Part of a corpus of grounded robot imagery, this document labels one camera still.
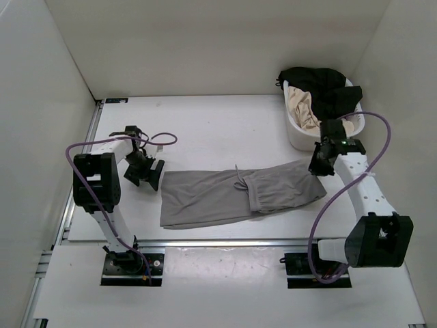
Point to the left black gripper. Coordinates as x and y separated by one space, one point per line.
154 175

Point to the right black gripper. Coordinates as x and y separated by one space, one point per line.
314 168

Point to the grey trousers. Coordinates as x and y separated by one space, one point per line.
198 199

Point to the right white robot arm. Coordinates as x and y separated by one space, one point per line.
381 236

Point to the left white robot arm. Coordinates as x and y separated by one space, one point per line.
97 189

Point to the white laundry basket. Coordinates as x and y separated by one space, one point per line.
300 136

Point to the black garment in basket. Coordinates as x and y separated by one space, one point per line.
309 79

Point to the beige garment in basket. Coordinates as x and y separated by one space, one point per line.
334 102

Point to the dark label sticker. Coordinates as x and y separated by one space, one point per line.
115 100

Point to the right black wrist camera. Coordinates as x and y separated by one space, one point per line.
332 129

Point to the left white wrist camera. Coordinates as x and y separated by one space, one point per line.
151 151

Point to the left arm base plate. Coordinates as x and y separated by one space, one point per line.
129 269

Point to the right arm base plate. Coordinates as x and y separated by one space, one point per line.
299 275

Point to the aluminium table frame rail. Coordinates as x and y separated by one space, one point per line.
223 276

